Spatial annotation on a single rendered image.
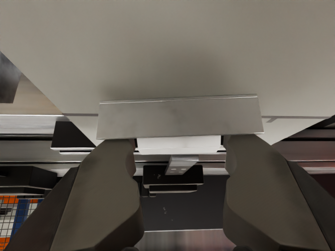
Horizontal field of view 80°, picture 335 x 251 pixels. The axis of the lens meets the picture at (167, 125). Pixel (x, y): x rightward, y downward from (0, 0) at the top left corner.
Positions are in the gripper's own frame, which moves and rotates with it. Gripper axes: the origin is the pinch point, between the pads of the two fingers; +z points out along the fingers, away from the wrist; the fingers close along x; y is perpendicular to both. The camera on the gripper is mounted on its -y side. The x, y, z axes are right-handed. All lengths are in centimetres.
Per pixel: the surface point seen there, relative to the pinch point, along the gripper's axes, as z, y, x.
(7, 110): 6.8, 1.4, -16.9
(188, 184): 17.5, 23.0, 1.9
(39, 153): 23.6, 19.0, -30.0
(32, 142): 25.3, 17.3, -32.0
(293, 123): 2.2, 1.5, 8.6
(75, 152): 7.0, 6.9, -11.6
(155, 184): 17.0, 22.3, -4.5
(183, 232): 1.1, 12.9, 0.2
